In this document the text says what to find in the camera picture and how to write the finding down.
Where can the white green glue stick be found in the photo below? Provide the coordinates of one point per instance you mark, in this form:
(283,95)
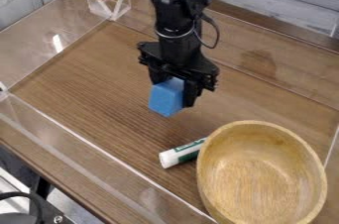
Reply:
(181,154)

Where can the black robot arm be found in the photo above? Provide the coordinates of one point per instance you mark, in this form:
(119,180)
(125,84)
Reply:
(175,55)

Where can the clear acrylic barrier wall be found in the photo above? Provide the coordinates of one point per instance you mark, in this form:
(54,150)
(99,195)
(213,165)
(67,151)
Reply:
(77,121)

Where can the black metal stand base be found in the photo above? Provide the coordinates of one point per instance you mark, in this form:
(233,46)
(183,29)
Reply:
(27,212)

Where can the blue rectangular block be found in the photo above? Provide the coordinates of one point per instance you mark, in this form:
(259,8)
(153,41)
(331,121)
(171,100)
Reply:
(166,97)

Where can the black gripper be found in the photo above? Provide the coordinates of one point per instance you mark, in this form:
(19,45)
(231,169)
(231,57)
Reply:
(199,72)

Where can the brown wooden bowl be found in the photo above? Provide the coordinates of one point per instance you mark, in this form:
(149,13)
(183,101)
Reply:
(259,175)

